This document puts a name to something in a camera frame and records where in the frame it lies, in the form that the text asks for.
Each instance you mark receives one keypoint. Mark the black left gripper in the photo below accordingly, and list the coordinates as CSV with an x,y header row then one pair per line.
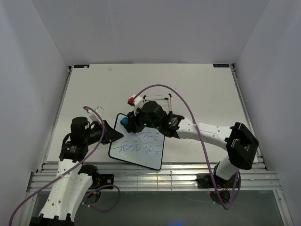
x,y
110,134

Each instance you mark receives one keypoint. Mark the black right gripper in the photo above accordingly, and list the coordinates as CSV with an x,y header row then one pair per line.
x,y
133,124

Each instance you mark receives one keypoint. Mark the blue bone-shaped eraser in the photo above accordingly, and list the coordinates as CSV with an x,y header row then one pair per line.
x,y
124,121

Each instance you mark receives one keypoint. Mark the small black-framed whiteboard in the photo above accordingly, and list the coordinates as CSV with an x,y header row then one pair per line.
x,y
143,149

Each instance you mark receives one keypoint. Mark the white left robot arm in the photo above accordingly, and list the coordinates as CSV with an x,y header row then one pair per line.
x,y
75,180

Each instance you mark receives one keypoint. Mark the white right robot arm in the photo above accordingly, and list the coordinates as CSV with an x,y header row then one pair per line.
x,y
237,140

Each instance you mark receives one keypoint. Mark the left blue table label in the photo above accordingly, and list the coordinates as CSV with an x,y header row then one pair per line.
x,y
81,66

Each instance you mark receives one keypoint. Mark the blue table label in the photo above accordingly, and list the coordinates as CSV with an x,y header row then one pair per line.
x,y
81,66
221,65

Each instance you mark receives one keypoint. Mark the right blue table label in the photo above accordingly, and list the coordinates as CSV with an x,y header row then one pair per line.
x,y
221,65

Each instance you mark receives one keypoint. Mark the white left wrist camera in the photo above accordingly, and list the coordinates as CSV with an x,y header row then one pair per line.
x,y
94,115

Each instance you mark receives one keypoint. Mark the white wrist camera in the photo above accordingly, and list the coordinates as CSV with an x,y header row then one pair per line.
x,y
136,102
94,115

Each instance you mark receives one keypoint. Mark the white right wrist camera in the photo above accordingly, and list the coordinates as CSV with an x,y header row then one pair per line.
x,y
136,102

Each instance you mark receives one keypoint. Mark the black wire whiteboard stand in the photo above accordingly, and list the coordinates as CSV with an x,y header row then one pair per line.
x,y
164,100

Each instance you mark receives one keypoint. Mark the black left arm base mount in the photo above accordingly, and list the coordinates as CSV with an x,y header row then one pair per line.
x,y
98,179

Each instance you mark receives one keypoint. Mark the front aluminium frame rails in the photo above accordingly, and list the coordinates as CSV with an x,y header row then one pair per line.
x,y
181,177

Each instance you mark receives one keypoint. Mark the left aluminium table rail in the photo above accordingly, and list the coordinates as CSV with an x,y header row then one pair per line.
x,y
49,138

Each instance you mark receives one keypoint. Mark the aluminium table rail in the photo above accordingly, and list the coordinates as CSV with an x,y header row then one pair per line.
x,y
248,121
49,138

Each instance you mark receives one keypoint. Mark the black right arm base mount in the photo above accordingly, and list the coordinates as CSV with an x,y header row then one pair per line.
x,y
205,181

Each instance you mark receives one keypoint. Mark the right aluminium table rail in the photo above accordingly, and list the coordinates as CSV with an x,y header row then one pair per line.
x,y
248,121

